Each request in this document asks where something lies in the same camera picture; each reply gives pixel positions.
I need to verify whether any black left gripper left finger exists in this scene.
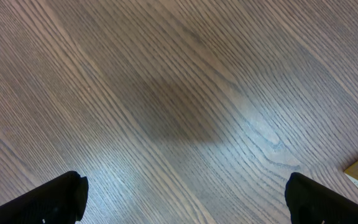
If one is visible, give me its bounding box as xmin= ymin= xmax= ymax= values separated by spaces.
xmin=0 ymin=171 xmax=89 ymax=224

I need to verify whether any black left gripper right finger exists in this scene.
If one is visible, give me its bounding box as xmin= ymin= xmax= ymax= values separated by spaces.
xmin=285 ymin=172 xmax=358 ymax=224

